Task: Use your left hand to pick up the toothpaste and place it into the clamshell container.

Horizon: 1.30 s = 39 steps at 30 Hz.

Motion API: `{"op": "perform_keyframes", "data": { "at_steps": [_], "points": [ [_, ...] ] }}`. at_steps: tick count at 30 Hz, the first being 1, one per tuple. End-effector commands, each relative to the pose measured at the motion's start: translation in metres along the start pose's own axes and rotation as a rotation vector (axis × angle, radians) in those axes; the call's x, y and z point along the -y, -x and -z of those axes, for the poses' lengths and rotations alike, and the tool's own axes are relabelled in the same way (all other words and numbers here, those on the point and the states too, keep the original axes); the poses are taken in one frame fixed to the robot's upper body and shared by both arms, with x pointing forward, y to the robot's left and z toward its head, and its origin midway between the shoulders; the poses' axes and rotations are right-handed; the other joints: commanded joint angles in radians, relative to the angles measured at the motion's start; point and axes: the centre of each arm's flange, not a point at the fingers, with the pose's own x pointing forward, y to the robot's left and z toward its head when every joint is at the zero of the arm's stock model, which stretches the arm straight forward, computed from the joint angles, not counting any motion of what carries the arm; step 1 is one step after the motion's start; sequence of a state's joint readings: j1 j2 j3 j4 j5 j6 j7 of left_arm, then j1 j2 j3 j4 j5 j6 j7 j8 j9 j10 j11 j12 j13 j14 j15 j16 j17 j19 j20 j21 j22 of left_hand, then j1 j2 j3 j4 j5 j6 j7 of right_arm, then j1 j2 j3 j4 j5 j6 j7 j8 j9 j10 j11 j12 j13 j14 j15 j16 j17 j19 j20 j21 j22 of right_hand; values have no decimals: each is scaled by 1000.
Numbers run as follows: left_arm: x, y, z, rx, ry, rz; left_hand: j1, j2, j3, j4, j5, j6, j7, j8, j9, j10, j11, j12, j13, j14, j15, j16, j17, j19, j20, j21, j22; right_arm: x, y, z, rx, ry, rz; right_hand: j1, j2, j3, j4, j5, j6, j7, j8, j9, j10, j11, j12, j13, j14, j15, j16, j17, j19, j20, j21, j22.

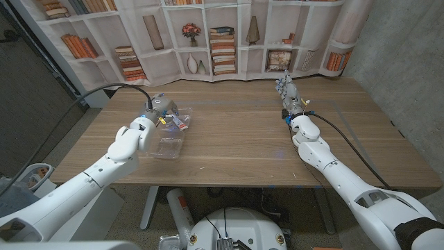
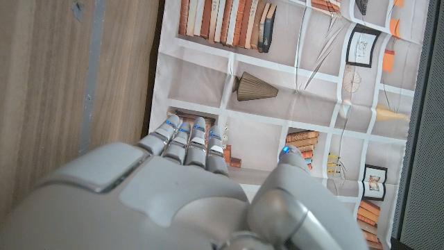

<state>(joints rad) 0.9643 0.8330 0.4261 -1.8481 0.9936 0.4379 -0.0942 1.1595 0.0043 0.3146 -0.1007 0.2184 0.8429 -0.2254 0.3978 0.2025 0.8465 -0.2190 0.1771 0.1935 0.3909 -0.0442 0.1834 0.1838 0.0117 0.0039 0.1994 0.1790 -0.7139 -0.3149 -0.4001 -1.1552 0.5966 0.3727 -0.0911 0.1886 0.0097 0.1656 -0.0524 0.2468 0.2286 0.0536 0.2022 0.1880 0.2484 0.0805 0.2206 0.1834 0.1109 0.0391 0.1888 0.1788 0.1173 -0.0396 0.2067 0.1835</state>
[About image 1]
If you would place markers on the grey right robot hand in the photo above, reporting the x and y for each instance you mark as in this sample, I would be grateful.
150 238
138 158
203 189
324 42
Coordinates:
290 97

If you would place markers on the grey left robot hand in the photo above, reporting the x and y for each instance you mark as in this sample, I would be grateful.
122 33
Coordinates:
159 106

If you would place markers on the white red toothpaste tube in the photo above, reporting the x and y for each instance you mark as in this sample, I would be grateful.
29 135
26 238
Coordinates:
180 123

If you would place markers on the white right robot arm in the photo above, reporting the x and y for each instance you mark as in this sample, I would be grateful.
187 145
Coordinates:
329 166

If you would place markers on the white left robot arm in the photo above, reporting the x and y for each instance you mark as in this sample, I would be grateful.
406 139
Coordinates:
86 180

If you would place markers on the clear plastic clamshell container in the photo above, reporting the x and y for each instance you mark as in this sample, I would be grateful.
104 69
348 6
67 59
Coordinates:
170 147

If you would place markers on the printed bookshelf backdrop cloth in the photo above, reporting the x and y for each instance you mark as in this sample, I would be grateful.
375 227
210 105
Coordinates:
243 62

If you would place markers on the grey metal table leg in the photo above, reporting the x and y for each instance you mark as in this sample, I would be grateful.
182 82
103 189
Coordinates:
149 208
326 215

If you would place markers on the white roll with orange label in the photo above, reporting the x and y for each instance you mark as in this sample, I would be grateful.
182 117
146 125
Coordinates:
178 208

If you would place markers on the white flat floor platform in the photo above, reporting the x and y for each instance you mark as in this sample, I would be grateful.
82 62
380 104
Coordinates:
107 215

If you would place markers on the white robot torso base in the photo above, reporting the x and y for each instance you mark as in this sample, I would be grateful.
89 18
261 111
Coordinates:
243 225

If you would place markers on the grey electronic module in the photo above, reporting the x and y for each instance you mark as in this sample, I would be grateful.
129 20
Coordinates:
224 244

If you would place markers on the person's leg in jeans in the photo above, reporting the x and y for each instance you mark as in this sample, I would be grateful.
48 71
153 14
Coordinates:
17 199

